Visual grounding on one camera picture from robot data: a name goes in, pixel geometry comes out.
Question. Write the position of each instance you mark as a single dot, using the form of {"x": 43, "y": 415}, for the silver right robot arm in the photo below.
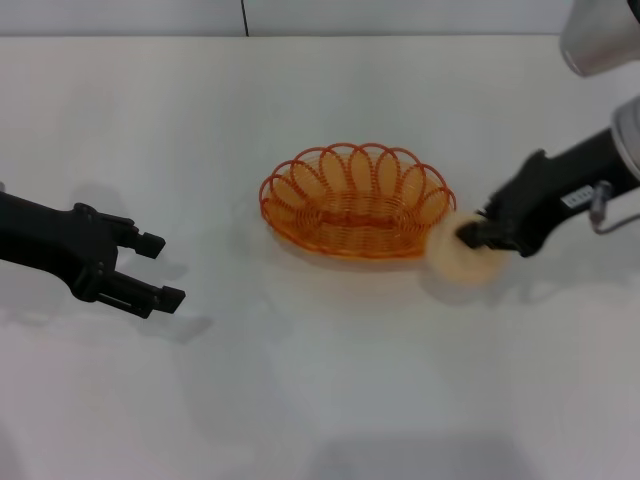
{"x": 600, "y": 35}

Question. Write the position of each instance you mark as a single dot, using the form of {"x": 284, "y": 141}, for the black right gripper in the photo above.
{"x": 550, "y": 195}

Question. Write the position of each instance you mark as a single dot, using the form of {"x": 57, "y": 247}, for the round beige bread roll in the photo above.
{"x": 462, "y": 260}

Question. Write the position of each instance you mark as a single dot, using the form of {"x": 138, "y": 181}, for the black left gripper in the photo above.
{"x": 45, "y": 240}

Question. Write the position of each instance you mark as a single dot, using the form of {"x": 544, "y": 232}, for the orange woven plastic basket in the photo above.
{"x": 360, "y": 210}

